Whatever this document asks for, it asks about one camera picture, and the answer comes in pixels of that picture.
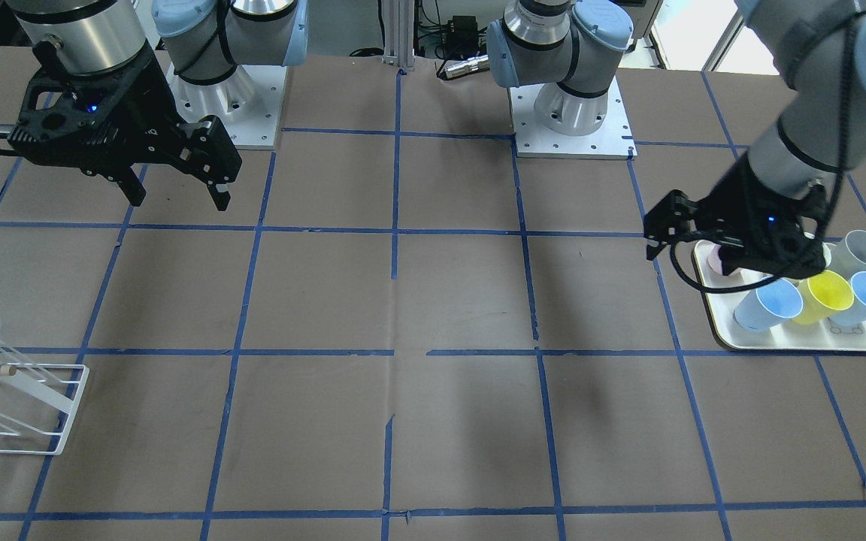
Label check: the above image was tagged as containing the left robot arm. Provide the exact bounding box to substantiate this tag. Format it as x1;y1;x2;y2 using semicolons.
486;1;866;284

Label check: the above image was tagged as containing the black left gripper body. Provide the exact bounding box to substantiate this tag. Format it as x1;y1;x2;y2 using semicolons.
693;155;828;280

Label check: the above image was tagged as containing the white wire rack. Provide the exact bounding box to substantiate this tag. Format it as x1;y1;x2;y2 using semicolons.
0;322;90;455

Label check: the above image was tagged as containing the grey plastic cup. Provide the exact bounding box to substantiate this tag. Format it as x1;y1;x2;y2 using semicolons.
827;229;866;280

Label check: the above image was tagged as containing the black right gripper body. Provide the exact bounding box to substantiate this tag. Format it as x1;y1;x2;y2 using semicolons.
8;41;197;185

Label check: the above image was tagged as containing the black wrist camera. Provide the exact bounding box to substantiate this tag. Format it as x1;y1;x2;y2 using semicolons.
6;97;114;171
719;202;825;280

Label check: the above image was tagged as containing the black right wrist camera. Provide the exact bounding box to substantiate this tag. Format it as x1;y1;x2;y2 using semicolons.
6;97;114;171

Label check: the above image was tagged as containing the pink plastic cup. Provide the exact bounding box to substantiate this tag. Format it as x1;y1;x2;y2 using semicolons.
707;244;736;277

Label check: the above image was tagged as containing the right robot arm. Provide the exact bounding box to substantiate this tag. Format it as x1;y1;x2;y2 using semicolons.
0;1;308;211

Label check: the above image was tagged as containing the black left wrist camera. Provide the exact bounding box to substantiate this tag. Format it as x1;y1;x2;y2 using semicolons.
719;202;825;280

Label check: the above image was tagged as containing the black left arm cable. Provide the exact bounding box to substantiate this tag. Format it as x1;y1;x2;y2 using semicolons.
670;8;866;292

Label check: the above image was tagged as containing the yellow plastic cup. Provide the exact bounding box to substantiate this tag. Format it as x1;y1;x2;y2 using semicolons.
791;270;855;325

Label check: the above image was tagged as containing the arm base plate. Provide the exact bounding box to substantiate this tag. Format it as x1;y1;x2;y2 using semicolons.
508;77;638;160
166;65;289;150

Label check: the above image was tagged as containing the light blue plastic cup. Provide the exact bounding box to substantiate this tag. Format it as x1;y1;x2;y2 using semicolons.
733;280;804;333

